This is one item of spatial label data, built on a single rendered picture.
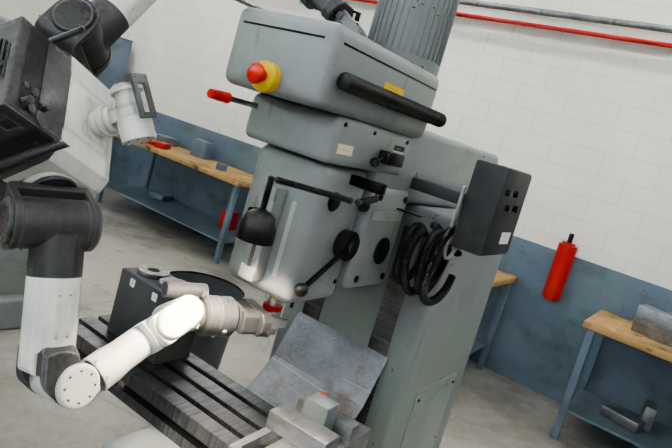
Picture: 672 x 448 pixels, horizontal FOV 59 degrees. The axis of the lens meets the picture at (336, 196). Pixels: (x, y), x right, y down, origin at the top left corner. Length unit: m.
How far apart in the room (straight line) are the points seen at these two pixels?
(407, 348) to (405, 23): 0.84
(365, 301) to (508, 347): 3.97
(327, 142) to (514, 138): 4.46
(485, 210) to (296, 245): 0.43
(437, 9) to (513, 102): 4.17
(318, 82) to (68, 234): 0.51
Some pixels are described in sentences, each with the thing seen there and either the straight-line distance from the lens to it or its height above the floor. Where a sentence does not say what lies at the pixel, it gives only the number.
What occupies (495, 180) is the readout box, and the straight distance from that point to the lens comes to 1.38.
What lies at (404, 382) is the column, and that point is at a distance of 1.70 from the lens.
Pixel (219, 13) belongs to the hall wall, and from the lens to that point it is 7.87.
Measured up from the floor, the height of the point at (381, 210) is 1.54.
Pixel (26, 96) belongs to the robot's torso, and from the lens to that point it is 1.12.
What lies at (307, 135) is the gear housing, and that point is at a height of 1.67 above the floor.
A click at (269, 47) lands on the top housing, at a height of 1.82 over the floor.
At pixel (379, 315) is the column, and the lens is 1.69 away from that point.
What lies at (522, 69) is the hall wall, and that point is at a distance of 5.69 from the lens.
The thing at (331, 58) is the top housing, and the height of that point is 1.82.
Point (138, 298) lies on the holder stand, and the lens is 1.71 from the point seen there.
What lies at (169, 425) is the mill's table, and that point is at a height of 0.93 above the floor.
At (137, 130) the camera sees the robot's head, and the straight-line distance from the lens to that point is 1.19.
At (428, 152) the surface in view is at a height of 1.71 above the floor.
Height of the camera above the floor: 1.71
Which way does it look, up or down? 7 degrees down
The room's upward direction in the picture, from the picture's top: 16 degrees clockwise
